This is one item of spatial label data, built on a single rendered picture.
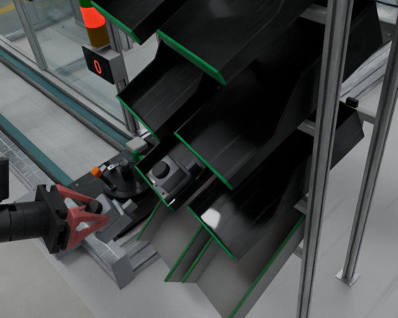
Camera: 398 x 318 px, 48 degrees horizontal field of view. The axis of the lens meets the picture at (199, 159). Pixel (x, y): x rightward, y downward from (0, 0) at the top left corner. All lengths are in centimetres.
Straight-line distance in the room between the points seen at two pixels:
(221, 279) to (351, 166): 62
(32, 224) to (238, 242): 31
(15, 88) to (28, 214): 116
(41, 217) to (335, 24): 49
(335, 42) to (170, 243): 58
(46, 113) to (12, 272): 61
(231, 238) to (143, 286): 42
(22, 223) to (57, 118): 91
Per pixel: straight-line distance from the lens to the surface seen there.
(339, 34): 52
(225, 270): 88
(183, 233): 93
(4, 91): 183
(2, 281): 124
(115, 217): 77
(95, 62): 120
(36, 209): 71
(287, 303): 105
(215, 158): 61
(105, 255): 104
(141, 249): 107
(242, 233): 71
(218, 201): 76
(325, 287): 108
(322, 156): 62
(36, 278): 120
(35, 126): 157
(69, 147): 143
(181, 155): 83
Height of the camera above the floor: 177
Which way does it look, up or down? 42 degrees down
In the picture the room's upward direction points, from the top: 7 degrees counter-clockwise
